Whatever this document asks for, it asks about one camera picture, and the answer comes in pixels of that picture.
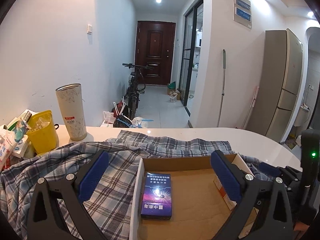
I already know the red white cigarette pack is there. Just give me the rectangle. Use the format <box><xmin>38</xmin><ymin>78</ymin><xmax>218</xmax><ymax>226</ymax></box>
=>
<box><xmin>213</xmin><ymin>174</ymin><xmax>236</xmax><ymax>211</ymax></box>

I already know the pink broom stick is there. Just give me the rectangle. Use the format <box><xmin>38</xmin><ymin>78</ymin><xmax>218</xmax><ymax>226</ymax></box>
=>
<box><xmin>241</xmin><ymin>86</ymin><xmax>259</xmax><ymax>129</ymax></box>

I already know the blue plaid shirt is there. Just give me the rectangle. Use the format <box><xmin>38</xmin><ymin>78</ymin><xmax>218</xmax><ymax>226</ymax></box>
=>
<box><xmin>0</xmin><ymin>130</ymin><xmax>276</xmax><ymax>240</ymax></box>

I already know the yellow plastic cup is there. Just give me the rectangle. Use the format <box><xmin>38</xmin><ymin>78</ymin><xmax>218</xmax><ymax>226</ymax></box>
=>
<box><xmin>27</xmin><ymin>110</ymin><xmax>59</xmax><ymax>155</ymax></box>

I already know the beige refrigerator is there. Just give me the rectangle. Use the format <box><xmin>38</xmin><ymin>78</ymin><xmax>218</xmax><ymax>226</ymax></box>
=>
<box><xmin>246</xmin><ymin>29</ymin><xmax>303</xmax><ymax>142</ymax></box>

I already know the toothpaste tube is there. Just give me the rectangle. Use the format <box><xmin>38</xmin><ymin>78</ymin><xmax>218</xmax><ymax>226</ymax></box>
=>
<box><xmin>12</xmin><ymin>119</ymin><xmax>30</xmax><ymax>142</ymax></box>

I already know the shallow cardboard box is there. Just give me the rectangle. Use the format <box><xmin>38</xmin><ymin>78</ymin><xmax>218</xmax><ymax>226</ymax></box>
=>
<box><xmin>129</xmin><ymin>156</ymin><xmax>233</xmax><ymax>239</ymax></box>

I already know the blue purple cigarette pack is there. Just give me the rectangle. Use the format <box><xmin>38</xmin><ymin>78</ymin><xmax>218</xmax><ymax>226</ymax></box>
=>
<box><xmin>140</xmin><ymin>172</ymin><xmax>172</xmax><ymax>219</ymax></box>

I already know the black bag on floor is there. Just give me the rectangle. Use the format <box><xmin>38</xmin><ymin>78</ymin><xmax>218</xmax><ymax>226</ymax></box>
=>
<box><xmin>113</xmin><ymin>114</ymin><xmax>132</xmax><ymax>128</ymax></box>

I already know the small white basket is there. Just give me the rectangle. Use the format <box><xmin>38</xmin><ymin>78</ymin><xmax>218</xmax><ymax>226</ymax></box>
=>
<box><xmin>169</xmin><ymin>92</ymin><xmax>178</xmax><ymax>103</ymax></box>

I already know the white patterned tumbler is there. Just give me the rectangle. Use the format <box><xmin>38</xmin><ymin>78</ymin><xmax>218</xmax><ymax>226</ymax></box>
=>
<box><xmin>56</xmin><ymin>83</ymin><xmax>87</xmax><ymax>141</ymax></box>

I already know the green dustpan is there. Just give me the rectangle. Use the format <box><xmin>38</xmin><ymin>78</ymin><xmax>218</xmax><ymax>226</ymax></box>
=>
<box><xmin>167</xmin><ymin>81</ymin><xmax>176</xmax><ymax>89</ymax></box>

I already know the white plastic bag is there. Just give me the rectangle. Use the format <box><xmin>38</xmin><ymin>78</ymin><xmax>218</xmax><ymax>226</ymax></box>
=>
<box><xmin>130</xmin><ymin>116</ymin><xmax>153</xmax><ymax>128</ymax></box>

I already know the black bicycle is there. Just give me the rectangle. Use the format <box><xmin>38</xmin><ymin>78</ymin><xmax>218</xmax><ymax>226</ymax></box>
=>
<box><xmin>122</xmin><ymin>63</ymin><xmax>153</xmax><ymax>120</ymax></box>

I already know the dark red entrance door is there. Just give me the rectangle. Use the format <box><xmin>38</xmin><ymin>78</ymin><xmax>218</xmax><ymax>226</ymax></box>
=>
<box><xmin>135</xmin><ymin>21</ymin><xmax>176</xmax><ymax>86</ymax></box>

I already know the black framed glass door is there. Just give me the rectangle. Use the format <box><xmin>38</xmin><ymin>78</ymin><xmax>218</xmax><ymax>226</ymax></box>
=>
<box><xmin>178</xmin><ymin>0</ymin><xmax>203</xmax><ymax>112</ymax></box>

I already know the wall electrical panel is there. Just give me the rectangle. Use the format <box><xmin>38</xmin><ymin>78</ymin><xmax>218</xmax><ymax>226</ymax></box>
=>
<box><xmin>233</xmin><ymin>0</ymin><xmax>252</xmax><ymax>29</ymax></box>

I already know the white light switch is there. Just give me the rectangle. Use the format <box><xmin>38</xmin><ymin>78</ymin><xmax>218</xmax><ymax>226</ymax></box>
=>
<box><xmin>87</xmin><ymin>24</ymin><xmax>93</xmax><ymax>34</ymax></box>

